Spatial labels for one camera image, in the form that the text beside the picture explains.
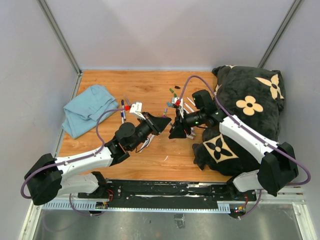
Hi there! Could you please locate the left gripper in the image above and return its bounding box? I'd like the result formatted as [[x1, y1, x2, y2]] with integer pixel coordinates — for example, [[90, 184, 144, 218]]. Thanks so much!
[[129, 112, 171, 151]]

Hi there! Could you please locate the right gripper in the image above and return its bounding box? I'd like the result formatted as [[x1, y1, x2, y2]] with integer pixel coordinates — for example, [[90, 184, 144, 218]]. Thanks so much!
[[168, 108, 205, 139]]

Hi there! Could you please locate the green cap marker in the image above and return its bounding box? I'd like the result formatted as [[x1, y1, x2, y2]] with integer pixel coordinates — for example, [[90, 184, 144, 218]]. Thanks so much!
[[184, 103, 194, 113]]

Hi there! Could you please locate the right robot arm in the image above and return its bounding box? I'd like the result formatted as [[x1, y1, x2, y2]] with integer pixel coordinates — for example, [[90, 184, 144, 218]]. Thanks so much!
[[169, 90, 299, 200]]

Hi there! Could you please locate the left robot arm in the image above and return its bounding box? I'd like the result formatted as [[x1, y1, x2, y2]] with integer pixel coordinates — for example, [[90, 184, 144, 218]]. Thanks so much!
[[22, 112, 171, 206]]

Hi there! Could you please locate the grey clear pen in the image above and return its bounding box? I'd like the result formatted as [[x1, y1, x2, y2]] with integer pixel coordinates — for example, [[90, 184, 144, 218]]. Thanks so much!
[[124, 95, 131, 106]]

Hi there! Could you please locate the dark blue marker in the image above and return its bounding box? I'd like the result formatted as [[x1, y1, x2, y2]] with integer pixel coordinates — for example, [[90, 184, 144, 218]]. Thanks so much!
[[121, 99, 125, 109]]

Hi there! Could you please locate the light blue cloth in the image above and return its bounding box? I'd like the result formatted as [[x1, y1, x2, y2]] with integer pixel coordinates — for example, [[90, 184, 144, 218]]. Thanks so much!
[[62, 84, 119, 139]]

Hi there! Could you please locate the black floral pillow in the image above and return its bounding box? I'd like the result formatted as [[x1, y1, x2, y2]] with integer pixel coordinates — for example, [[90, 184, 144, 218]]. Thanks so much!
[[192, 65, 286, 178]]

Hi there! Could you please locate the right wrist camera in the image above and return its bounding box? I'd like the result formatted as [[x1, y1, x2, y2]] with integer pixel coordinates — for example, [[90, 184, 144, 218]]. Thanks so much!
[[171, 97, 185, 118]]

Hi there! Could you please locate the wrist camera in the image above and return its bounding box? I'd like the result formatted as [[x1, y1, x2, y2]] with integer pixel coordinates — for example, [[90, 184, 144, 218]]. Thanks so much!
[[171, 97, 185, 118], [124, 101, 145, 120]]

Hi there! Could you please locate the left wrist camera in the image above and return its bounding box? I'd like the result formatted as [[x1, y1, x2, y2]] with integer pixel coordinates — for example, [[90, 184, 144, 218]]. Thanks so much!
[[124, 101, 145, 120]]

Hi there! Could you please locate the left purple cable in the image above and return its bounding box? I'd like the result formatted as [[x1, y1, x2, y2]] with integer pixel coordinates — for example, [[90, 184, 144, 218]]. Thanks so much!
[[19, 108, 128, 217]]

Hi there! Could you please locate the purple cable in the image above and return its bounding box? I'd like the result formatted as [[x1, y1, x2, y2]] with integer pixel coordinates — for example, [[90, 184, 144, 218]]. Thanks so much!
[[19, 108, 128, 217], [178, 75, 312, 221]]

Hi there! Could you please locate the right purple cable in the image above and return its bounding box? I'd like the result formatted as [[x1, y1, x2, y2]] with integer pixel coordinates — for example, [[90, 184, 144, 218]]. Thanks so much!
[[178, 75, 312, 221]]

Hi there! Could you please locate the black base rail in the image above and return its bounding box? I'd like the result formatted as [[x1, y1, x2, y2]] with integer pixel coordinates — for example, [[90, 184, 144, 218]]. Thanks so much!
[[42, 178, 306, 215]]

